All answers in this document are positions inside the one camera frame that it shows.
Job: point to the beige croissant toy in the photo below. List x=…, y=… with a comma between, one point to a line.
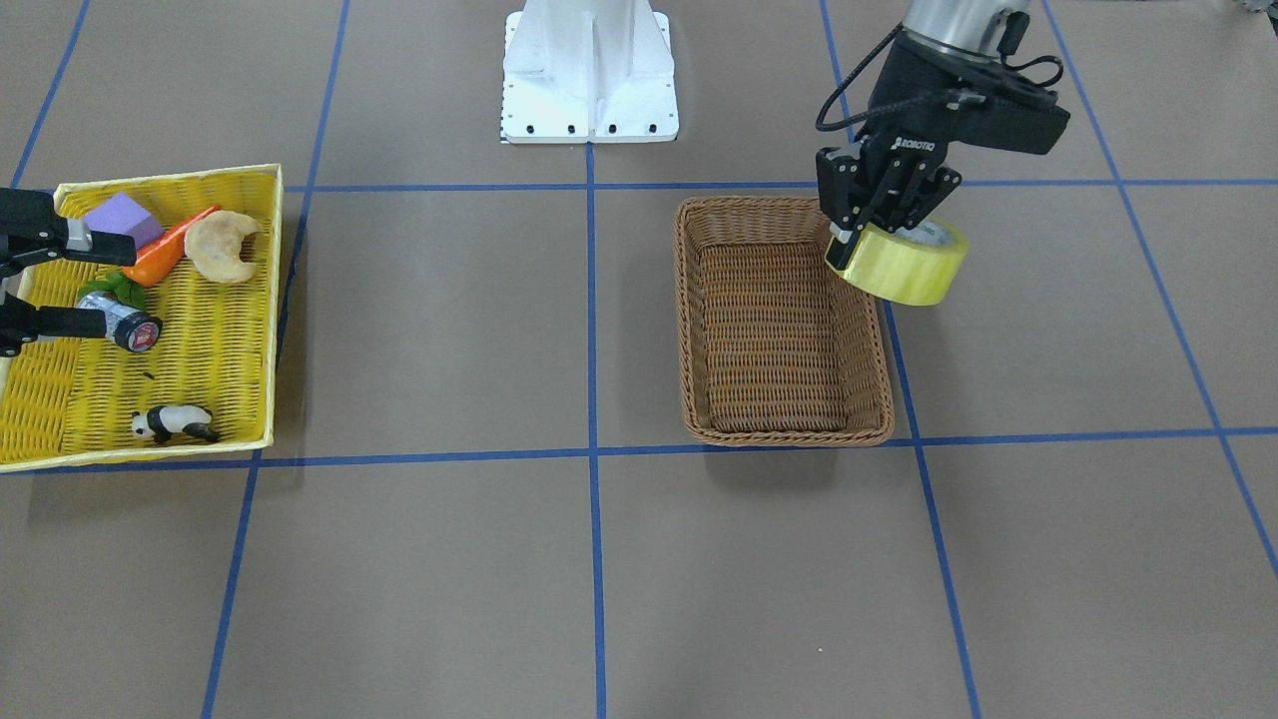
x=214, y=245

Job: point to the purple foam block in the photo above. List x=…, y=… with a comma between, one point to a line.
x=120, y=228

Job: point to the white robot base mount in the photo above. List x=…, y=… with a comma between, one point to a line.
x=588, y=72

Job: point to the brown wicker basket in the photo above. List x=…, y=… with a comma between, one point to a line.
x=775, y=350

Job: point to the black and white panda figurine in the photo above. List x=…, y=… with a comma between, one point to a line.
x=162, y=422

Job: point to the yellow woven plastic basket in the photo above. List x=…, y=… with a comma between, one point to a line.
x=70, y=402

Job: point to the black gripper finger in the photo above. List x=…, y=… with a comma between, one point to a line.
x=33, y=233
x=23, y=324

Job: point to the orange toy carrot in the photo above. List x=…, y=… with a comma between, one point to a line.
x=156, y=261

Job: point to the yellow tape roll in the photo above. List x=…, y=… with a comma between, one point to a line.
x=912, y=273

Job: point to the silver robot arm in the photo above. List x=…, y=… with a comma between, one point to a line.
x=985, y=29

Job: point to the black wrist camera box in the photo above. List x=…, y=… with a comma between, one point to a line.
x=995, y=115

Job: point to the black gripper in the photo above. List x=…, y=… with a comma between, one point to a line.
x=904, y=100

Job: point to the small silver can black lid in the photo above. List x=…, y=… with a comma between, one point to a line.
x=127, y=327

